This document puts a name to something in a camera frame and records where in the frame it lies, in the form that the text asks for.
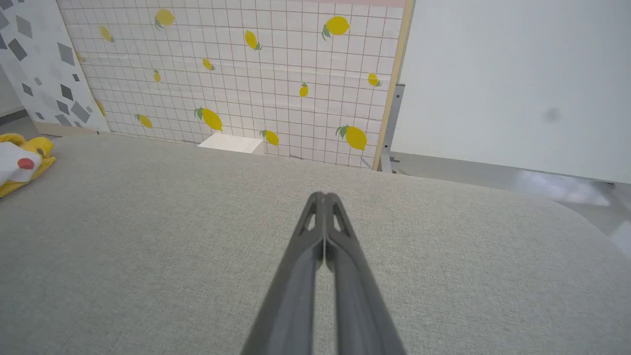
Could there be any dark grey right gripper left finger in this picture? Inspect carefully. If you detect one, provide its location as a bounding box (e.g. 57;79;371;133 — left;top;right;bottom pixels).
242;192;326;355

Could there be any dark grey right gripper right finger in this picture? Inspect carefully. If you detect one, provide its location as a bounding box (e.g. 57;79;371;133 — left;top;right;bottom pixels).
323;192;407;355

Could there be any yellow and white shirt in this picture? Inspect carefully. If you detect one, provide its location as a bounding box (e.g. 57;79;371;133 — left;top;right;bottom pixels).
0;133;56;198

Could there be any grey fabric sofa cushion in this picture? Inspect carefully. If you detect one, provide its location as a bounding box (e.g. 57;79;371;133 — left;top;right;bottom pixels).
0;133;631;355

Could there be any white box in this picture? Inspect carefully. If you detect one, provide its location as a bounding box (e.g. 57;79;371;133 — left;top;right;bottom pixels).
198;132;264;154

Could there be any grey metal panel stand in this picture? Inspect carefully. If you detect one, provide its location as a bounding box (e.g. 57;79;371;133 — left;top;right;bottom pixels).
380;84;410;174

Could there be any lemon print grid panel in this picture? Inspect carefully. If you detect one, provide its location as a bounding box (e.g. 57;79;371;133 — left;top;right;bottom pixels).
57;0;416;172

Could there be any white partition board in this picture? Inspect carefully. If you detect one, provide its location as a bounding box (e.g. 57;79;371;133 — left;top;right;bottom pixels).
389;0;631;185

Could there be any grey terrazzo pattern panel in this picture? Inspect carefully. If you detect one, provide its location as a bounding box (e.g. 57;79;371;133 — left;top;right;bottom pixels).
0;0;110;136

